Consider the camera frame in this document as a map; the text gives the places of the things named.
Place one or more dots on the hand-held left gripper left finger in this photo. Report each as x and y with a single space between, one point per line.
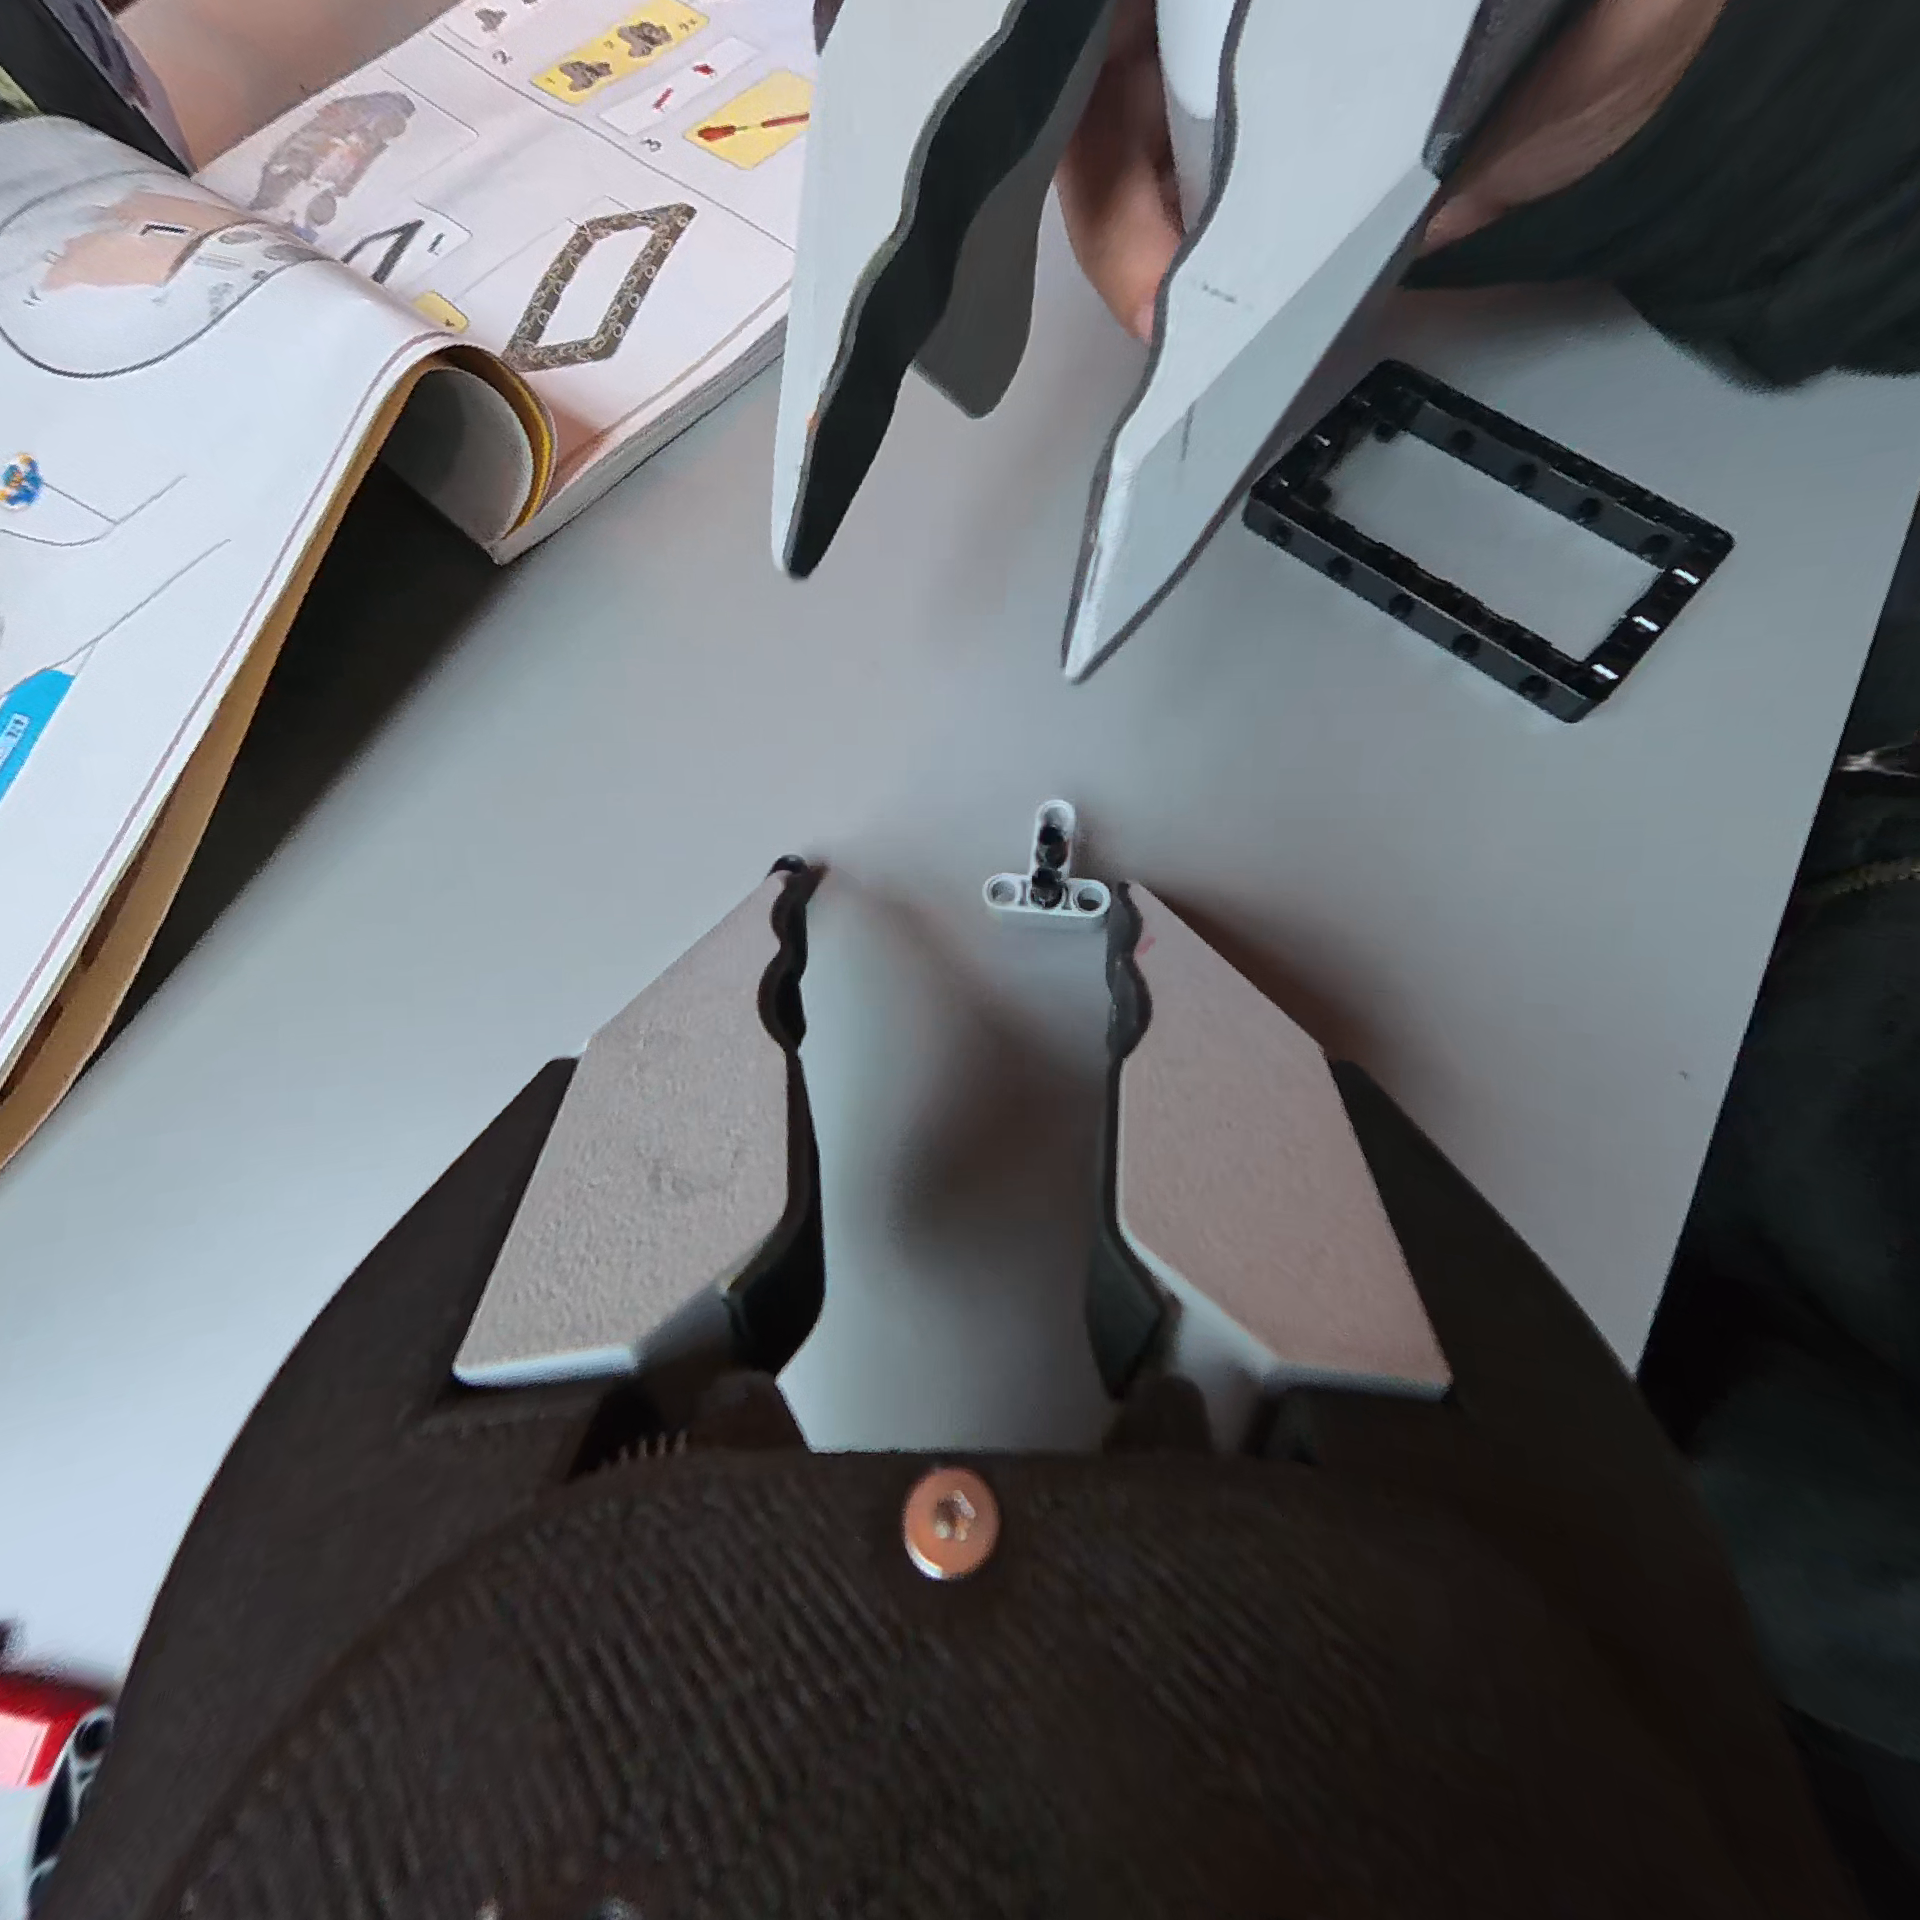
645 1170

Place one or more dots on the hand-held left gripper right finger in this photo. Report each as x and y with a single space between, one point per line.
1259 1185

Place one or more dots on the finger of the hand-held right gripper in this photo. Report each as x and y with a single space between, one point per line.
886 148
1320 194

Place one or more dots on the grey T-shaped lego beam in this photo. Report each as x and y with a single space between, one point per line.
1088 897

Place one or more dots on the person's right forearm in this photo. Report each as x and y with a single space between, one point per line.
1769 194

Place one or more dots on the lego instruction booklet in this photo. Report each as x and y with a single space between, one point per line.
182 523

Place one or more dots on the pile of lego pieces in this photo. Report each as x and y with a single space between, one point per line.
45 1739

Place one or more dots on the person's right hand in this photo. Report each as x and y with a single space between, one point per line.
1125 211

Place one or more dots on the person's dark jacket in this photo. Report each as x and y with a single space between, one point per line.
1799 1200

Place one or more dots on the black rectangular lego frame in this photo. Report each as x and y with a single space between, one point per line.
1499 652

